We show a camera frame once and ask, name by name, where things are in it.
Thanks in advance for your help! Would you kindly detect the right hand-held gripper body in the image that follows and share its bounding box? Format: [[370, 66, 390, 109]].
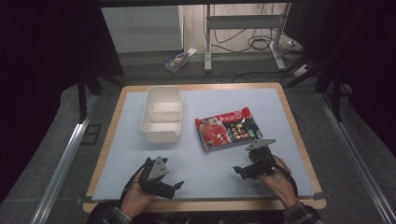
[[245, 138, 277, 179]]

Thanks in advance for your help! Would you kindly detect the person's right hand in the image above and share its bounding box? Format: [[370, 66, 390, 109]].
[[256, 158, 301, 210]]

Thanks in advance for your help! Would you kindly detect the person's left hand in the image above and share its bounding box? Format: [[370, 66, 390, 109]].
[[120, 169, 157, 219]]

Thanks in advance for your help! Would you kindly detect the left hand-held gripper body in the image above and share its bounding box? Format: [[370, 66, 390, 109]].
[[138, 156, 176, 198]]

